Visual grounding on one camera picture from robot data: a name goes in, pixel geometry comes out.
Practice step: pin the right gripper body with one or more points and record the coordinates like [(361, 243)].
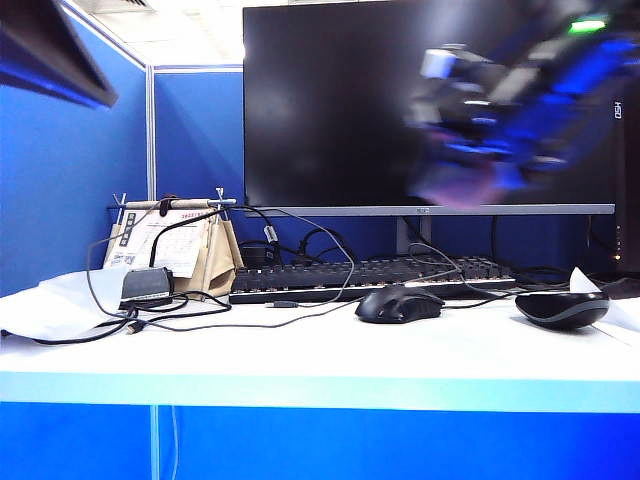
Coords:
[(475, 95)]

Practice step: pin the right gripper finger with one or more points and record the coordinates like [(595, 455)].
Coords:
[(510, 180), (475, 148)]

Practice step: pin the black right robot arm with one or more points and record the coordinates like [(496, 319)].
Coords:
[(585, 70)]

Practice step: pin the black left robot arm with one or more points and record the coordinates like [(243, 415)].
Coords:
[(45, 55)]

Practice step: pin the grey black upside-down mouse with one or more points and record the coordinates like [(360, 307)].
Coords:
[(562, 312)]

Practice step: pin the silver monitor stand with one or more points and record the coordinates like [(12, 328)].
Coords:
[(406, 235)]

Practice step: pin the black monitor with HSO print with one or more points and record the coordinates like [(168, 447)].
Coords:
[(631, 200)]

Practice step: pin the small white curled paper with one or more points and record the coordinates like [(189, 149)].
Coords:
[(581, 282)]

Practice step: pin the large black computer monitor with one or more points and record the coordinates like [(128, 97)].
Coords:
[(325, 110)]

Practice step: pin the dark flat object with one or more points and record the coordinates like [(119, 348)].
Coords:
[(625, 289)]

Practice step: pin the black mechanical keyboard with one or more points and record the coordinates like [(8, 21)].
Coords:
[(310, 280)]

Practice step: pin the black power brick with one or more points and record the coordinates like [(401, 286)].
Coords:
[(255, 254)]

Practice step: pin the beige desk calendar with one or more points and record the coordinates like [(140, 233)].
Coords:
[(172, 247)]

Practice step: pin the black adapter box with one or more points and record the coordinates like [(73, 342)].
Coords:
[(147, 285)]

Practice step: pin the large white paper sheet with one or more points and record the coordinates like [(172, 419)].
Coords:
[(50, 305)]

